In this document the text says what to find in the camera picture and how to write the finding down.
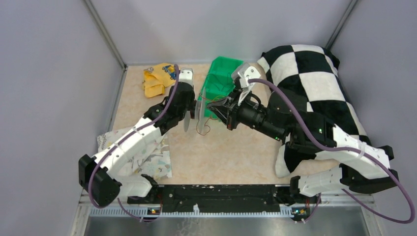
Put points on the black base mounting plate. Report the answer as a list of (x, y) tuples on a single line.
[(247, 198)]

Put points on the green compartment bin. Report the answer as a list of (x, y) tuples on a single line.
[(218, 82)]

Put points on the grey cable spool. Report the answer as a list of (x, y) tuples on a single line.
[(197, 112)]

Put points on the white animal print cloth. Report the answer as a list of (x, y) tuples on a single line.
[(153, 161)]

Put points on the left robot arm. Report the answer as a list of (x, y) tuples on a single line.
[(98, 175)]

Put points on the yellow printed cloth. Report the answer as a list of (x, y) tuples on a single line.
[(157, 78)]

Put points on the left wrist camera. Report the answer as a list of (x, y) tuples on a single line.
[(186, 76)]

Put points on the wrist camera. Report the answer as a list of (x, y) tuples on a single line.
[(186, 76), (241, 77)]

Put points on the black white checkered pillow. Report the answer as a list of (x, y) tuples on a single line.
[(312, 72)]

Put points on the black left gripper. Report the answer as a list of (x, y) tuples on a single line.
[(191, 105)]

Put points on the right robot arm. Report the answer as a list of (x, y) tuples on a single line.
[(308, 135)]

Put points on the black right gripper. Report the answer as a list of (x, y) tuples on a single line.
[(230, 118)]

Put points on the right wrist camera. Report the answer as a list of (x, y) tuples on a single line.
[(241, 77)]

